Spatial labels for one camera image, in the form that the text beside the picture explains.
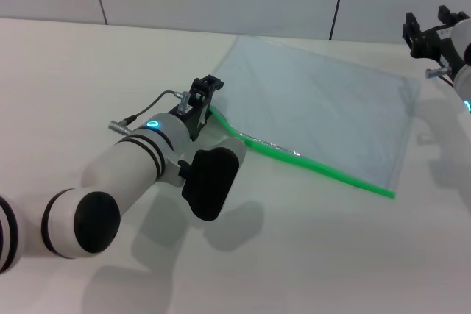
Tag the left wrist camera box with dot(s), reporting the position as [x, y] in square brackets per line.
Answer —
[209, 181]

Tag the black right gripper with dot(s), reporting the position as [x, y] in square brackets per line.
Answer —
[432, 43]

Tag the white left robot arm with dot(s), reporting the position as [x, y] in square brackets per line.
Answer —
[121, 167]

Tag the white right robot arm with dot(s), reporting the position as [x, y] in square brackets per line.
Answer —
[463, 71]

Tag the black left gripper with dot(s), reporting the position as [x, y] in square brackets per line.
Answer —
[191, 117]

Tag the translucent green zip document bag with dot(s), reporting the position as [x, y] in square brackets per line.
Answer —
[312, 100]

